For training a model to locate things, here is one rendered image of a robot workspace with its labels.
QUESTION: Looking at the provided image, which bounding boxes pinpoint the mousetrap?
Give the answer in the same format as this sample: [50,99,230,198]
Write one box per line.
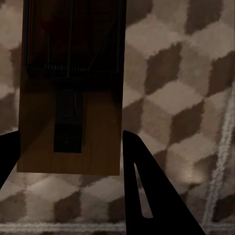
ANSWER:
[17,0,127,176]

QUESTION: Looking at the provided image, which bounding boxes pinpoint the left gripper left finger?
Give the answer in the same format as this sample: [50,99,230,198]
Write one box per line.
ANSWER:
[0,131,21,188]

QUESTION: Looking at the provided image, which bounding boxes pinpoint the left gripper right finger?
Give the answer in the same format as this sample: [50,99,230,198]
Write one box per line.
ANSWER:
[123,130,206,235]

